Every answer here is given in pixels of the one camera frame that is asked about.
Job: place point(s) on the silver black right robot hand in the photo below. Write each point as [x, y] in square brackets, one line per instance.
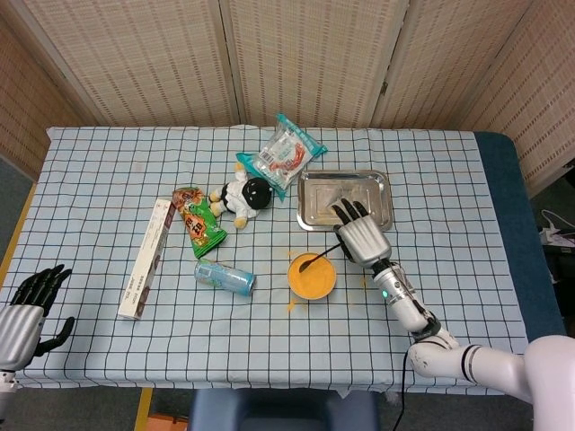
[364, 240]

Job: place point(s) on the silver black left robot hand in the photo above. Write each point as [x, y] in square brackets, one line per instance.
[18, 332]

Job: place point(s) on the black spoon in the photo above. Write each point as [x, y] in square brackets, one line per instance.
[304, 265]

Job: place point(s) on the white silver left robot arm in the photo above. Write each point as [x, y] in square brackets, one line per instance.
[5, 390]

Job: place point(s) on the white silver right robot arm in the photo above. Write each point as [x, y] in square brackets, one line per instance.
[404, 305]

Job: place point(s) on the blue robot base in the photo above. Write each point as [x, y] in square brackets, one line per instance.
[283, 410]

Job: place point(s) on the beige bowl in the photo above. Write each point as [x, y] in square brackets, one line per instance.
[313, 299]

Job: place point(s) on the orange powder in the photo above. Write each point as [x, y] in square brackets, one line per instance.
[292, 306]

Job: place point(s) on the stainless steel tray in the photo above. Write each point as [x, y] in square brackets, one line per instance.
[359, 184]

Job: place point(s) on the teal clear snack packet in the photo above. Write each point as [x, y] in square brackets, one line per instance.
[278, 157]

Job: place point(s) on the plush doll with black head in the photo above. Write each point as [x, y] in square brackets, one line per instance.
[236, 197]

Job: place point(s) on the long white cookie box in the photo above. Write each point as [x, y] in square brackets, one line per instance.
[144, 269]

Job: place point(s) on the light blue drink can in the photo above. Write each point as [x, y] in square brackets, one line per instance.
[224, 278]

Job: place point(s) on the dark blue padded table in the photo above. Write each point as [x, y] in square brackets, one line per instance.
[507, 202]

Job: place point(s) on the metal screen hinge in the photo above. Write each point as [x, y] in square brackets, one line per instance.
[384, 87]

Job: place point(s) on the green orange snack bag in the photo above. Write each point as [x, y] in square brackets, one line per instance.
[200, 229]

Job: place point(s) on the orange box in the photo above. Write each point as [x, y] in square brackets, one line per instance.
[168, 423]

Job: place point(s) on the blue checkered tablecloth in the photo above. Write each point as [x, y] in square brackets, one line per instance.
[112, 170]

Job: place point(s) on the black bag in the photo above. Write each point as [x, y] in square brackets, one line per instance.
[561, 265]

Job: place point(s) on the woven folding screen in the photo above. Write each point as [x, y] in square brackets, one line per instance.
[135, 58]

